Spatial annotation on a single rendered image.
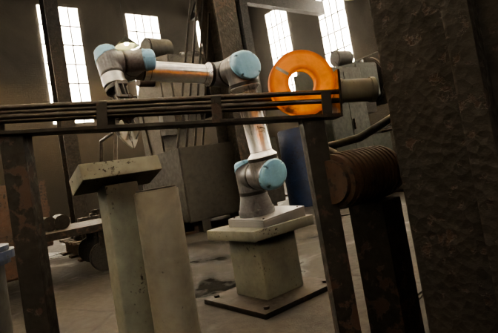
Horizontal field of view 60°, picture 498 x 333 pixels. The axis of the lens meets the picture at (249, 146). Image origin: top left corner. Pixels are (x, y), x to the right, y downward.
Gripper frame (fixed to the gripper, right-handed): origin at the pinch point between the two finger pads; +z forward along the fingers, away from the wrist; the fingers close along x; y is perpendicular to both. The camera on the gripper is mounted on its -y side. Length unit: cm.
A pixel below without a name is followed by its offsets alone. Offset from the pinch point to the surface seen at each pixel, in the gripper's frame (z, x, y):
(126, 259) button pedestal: 33.0, -9.4, -5.8
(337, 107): 24, 22, 59
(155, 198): 23.8, -6.2, 16.4
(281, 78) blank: 14, 12, 56
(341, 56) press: -325, 698, -343
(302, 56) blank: 11, 17, 61
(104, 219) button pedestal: 20.2, -12.3, -5.2
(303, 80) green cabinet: -142, 315, -169
